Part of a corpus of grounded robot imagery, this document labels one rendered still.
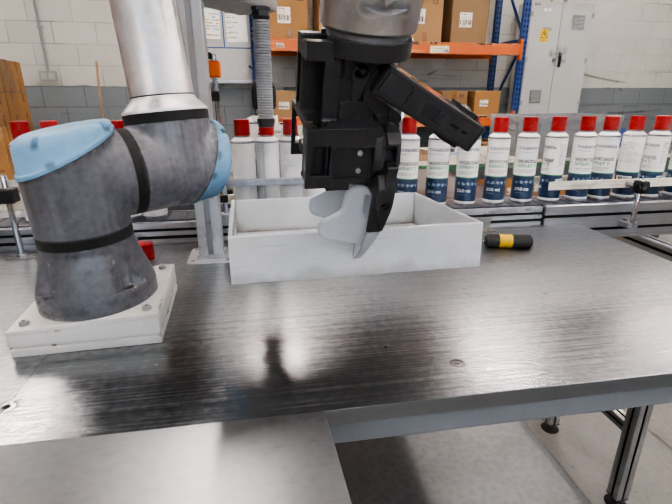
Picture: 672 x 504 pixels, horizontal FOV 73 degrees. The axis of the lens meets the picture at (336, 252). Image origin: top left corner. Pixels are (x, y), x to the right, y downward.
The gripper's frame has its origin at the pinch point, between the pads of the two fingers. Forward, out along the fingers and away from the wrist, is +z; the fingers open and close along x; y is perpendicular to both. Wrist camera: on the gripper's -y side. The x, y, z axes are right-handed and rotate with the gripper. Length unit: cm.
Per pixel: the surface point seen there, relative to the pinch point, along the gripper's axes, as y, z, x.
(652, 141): -93, 12, -48
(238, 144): 8, 14, -56
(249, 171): 6, 19, -54
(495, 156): -51, 16, -50
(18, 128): 50, 12, -63
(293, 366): 7.0, 16.4, 1.5
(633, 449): -91, 83, -7
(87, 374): 30.3, 18.0, -2.9
